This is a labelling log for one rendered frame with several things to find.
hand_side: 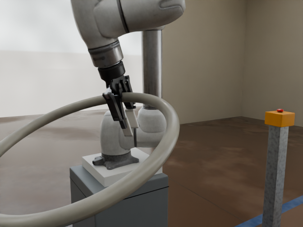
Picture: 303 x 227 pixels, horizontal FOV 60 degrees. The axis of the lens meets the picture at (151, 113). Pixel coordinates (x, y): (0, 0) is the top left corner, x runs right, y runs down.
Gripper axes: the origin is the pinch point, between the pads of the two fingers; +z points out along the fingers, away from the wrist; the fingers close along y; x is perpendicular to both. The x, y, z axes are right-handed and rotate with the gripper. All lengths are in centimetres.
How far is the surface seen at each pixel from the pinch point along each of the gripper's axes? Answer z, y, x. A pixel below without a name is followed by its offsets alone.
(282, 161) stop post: 79, -78, 46
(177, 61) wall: 153, -525, -164
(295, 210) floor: 189, -139, 58
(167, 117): -10.6, 15.0, 20.4
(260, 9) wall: 107, -735, 19
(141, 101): -9.4, 3.4, 8.7
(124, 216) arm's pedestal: 55, -6, -23
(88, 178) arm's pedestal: 40, -13, -42
